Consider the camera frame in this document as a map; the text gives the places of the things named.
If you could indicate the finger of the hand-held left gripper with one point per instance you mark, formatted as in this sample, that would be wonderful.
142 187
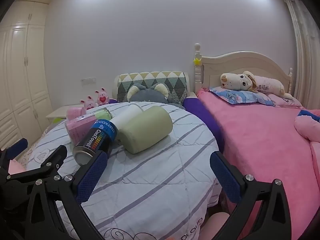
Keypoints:
20 144
57 156

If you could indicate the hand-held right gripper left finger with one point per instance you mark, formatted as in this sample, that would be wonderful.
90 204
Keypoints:
90 180

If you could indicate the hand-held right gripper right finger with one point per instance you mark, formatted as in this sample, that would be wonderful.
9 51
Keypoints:
226 178

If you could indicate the black and blue cup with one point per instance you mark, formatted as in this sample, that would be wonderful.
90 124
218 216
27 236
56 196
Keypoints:
96 140

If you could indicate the clear pink cup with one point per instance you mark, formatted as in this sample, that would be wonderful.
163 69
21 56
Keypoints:
77 129

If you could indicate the small light green cup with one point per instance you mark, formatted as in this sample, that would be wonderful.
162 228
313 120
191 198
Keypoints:
103 115

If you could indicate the white cup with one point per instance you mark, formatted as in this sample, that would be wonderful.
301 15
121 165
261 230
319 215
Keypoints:
126 117

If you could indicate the pink cloth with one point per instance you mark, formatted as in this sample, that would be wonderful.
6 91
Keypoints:
15 167
218 223

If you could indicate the cream nightstand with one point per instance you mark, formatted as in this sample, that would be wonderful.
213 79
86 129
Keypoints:
59 112

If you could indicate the pink fleece blanket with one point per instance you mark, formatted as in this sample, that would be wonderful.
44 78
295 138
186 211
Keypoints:
265 155

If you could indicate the striped white quilt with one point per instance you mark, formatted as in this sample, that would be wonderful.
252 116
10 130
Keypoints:
150 185

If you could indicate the cream wardrobe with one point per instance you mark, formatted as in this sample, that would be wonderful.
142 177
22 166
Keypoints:
22 80

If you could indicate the purple bed sheet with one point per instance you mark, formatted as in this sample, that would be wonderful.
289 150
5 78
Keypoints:
198 116

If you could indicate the blue printed pillow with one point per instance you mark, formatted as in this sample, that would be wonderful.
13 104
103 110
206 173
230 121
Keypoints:
237 97

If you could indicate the pink plush cushion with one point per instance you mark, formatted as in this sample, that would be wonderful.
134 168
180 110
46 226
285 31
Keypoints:
308 128

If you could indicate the pink printed pillow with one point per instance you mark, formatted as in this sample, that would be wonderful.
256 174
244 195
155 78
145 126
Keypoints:
287 102

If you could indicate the cream dog plush toy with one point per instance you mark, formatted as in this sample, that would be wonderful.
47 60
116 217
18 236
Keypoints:
241 81

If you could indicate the grey cat plush toy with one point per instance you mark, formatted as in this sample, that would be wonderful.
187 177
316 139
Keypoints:
147 95

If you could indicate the blue cloth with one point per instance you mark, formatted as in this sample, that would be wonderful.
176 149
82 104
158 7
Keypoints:
308 113

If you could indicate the diamond patterned headboard cushion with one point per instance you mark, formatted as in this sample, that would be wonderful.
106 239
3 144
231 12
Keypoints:
150 80

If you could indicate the cream wooden headboard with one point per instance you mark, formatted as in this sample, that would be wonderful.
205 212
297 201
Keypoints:
237 62

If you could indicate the yellow star ornament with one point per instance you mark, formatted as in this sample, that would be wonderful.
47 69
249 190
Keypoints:
197 61

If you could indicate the white curtain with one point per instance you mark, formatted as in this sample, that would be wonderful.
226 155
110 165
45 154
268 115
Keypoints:
305 55

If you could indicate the white wall socket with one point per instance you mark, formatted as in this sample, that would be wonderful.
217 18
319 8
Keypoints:
88 80

